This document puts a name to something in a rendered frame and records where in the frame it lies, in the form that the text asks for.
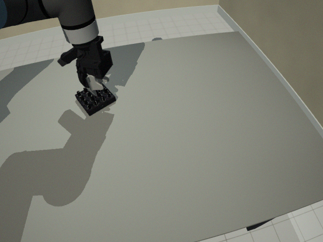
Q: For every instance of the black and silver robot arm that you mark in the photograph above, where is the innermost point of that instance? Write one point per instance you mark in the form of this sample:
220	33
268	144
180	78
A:
76	17

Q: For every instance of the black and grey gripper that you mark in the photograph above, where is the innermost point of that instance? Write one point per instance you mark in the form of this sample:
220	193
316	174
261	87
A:
95	62

